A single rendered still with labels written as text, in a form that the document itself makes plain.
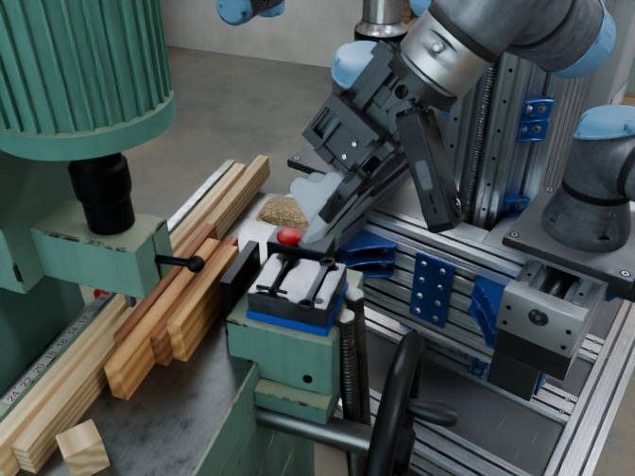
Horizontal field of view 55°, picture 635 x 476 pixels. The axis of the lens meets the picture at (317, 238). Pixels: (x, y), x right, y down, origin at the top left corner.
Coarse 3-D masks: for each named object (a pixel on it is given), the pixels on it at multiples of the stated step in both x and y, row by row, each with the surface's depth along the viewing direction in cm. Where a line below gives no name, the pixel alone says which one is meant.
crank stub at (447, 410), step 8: (408, 400) 66; (416, 400) 66; (424, 400) 66; (432, 400) 66; (408, 408) 66; (416, 408) 65; (424, 408) 65; (432, 408) 65; (440, 408) 65; (448, 408) 65; (416, 416) 66; (424, 416) 65; (432, 416) 65; (440, 416) 64; (448, 416) 64; (456, 416) 64; (440, 424) 65; (448, 424) 64
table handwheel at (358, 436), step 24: (408, 336) 73; (408, 360) 68; (408, 384) 66; (264, 408) 78; (384, 408) 64; (288, 432) 77; (312, 432) 76; (336, 432) 75; (360, 432) 75; (384, 432) 62; (408, 432) 74; (384, 456) 62; (408, 456) 72
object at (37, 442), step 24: (264, 168) 108; (240, 192) 99; (216, 216) 93; (192, 240) 88; (96, 360) 70; (72, 384) 67; (96, 384) 70; (48, 408) 64; (72, 408) 66; (24, 432) 62; (48, 432) 63; (24, 456) 61; (48, 456) 64
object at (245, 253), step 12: (240, 252) 77; (252, 252) 77; (240, 264) 75; (252, 264) 78; (228, 276) 73; (240, 276) 75; (252, 276) 79; (228, 288) 73; (240, 288) 75; (228, 300) 74; (228, 312) 75
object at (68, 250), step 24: (48, 216) 70; (72, 216) 70; (144, 216) 70; (48, 240) 68; (72, 240) 67; (96, 240) 66; (120, 240) 66; (144, 240) 66; (168, 240) 71; (48, 264) 71; (72, 264) 69; (96, 264) 68; (120, 264) 67; (144, 264) 67; (168, 264) 72; (120, 288) 69; (144, 288) 68
